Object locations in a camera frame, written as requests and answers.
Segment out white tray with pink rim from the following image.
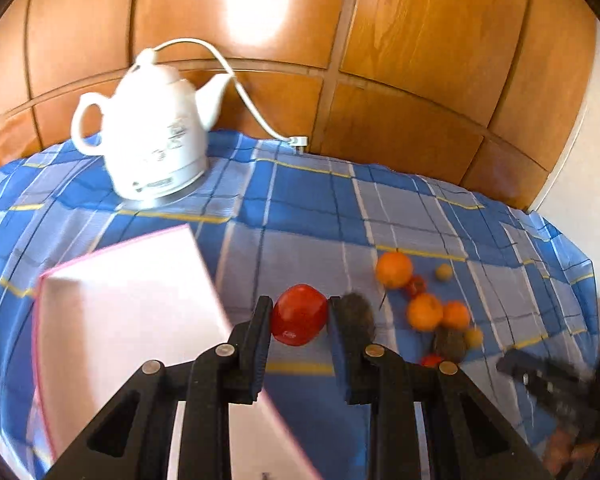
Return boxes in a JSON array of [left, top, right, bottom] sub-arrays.
[[31, 223, 324, 480]]

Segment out blue plaid tablecloth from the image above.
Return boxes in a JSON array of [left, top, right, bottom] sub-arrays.
[[0, 131, 600, 479]]

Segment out white ceramic electric kettle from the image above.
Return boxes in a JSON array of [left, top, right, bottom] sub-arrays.
[[70, 49, 234, 202]]

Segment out orange mandarin with stem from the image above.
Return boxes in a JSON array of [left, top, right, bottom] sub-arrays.
[[375, 252, 414, 289]]

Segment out wooden wardrobe panels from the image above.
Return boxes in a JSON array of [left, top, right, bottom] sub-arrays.
[[0, 0, 597, 209]]

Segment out small yellow-green longan fruit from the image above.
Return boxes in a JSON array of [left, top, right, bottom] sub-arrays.
[[434, 263, 454, 282]]

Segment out small red tomato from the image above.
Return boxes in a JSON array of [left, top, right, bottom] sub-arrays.
[[403, 274, 427, 300], [271, 284, 328, 347]]

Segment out person's right hand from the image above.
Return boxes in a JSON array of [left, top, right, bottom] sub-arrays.
[[542, 427, 600, 479]]

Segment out dark brown passion fruit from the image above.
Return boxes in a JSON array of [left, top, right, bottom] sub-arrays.
[[338, 292, 376, 344], [431, 326, 468, 364]]

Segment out white kettle power cable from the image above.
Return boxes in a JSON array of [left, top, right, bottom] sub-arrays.
[[151, 37, 309, 154]]

